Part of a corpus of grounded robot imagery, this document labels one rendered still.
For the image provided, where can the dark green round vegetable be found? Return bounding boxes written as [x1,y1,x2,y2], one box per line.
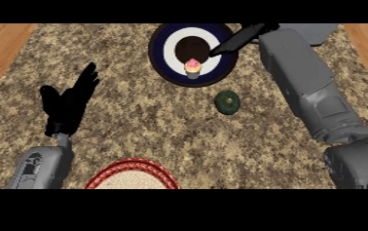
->
[214,90,242,116]

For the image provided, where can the pink frosted cupcake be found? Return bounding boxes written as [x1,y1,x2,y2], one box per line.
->
[184,58,203,80]

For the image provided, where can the round navy white placemat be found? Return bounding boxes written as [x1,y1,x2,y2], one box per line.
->
[149,23,240,89]

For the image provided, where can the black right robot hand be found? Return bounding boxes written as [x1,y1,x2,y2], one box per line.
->
[209,23,281,58]

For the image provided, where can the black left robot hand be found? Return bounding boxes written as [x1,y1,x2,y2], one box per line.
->
[38,61,100,137]

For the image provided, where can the pale grey flat object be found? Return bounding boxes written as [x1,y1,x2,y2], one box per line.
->
[292,23,340,47]

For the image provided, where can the red rimmed beige plate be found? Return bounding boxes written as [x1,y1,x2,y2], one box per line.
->
[84,157,181,190]

